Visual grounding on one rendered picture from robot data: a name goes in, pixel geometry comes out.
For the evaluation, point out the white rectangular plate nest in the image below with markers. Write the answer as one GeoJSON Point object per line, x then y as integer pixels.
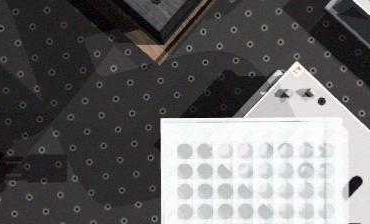
{"type": "Point", "coordinates": [355, 20]}

